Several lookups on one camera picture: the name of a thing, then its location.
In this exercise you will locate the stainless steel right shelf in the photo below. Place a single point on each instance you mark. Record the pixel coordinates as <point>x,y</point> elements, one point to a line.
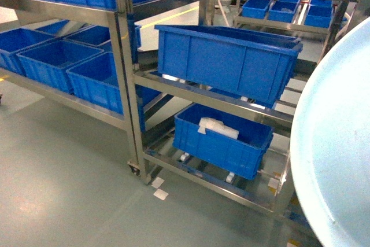
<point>219,99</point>

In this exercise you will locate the blue bin left shelf front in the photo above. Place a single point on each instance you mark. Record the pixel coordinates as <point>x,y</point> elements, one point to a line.
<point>95,80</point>

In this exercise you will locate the large blue bin middle layer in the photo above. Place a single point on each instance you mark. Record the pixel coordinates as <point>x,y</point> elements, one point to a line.
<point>252,64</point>

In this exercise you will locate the stainless steel left shelf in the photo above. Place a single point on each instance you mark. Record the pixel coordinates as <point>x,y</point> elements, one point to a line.
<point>85,22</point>

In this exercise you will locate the blue bin shelf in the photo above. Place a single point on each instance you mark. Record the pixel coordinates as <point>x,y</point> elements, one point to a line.
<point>18,40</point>
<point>95,80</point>
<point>47,64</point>

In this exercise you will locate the blue bin left shelf middle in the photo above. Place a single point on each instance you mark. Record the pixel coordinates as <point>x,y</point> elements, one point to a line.
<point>47,64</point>

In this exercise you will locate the blue bin bottom layer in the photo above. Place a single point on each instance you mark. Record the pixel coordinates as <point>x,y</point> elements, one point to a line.
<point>241,154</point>

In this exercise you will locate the stainless steel shelf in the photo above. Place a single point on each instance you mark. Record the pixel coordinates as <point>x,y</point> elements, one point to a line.
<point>85,22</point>
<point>219,99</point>

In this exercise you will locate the blue bin left shelf far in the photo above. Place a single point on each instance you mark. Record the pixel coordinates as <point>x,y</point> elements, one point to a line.
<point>18,40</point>

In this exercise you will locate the light blue oval tray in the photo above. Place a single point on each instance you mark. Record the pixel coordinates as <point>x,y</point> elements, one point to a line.
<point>329,143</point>

